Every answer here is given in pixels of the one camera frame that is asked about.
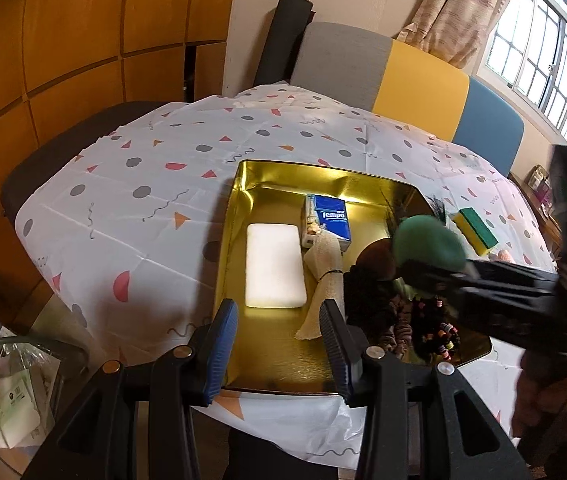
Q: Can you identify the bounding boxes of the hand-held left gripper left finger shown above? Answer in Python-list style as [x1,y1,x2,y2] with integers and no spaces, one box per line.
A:
[21,299,239,480]

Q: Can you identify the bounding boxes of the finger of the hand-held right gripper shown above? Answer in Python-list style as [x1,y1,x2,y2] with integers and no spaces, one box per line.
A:
[456,291,564,349]
[403,257,559,302]

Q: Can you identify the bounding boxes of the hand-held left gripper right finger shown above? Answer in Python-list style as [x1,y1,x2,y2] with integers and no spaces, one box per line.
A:
[318,299,531,480]

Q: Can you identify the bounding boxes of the beige cloth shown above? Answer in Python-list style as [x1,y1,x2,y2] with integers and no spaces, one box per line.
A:
[296,235,347,342]

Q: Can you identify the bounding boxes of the black cloth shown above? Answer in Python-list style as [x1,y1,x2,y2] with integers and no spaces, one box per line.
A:
[343,267,404,343]

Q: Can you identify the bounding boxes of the white sponge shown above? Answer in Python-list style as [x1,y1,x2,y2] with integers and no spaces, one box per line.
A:
[245,222,308,309]

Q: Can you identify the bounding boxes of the blue tissue pack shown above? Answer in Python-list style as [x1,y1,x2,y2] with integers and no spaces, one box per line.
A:
[301,193,354,253]

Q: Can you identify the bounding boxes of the gold metal tray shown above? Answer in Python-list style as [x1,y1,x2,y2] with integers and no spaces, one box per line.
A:
[212,159,494,395]

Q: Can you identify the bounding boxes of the person's right hand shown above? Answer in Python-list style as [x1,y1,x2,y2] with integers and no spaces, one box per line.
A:
[511,372,567,441]

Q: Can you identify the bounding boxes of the green and yellow sponge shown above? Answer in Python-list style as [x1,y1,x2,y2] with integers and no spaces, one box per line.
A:
[451,207,499,256]

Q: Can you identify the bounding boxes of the wooden side table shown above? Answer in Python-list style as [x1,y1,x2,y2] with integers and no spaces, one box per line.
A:
[508,172,564,261]

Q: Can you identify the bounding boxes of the brown striped scrunchie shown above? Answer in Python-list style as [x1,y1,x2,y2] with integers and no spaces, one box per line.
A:
[381,300,414,358]

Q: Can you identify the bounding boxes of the purple box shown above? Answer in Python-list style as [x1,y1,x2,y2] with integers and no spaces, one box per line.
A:
[528,165,551,206]

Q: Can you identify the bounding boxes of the clear plastic bag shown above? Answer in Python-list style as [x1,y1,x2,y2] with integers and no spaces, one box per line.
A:
[0,325,89,453]

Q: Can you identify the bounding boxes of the white patterned tablecloth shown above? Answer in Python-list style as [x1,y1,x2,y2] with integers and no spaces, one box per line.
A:
[2,82,561,471]

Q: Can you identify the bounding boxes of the window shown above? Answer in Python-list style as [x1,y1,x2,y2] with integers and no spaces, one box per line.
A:
[483,0,567,146]

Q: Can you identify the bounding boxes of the grey yellow blue bench backrest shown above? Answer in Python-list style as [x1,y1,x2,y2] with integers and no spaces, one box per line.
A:
[288,21,525,173]

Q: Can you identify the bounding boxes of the white paper packet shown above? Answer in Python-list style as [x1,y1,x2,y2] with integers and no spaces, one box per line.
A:
[0,370,42,448]

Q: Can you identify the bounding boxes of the beige patterned curtain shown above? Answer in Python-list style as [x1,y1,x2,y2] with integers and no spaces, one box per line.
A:
[396,0,524,70]

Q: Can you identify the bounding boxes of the black roll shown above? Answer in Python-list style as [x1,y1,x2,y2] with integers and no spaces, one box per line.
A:
[254,0,314,86]

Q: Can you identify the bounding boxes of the wooden cabinet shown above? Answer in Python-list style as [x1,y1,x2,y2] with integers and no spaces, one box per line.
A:
[0,0,239,311]

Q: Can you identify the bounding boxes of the black beaded hair ties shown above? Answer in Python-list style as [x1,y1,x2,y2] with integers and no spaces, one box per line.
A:
[411,295,461,361]

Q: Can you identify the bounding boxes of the brown fuzzy hair tie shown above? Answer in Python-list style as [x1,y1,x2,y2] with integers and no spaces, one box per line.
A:
[355,241,400,281]

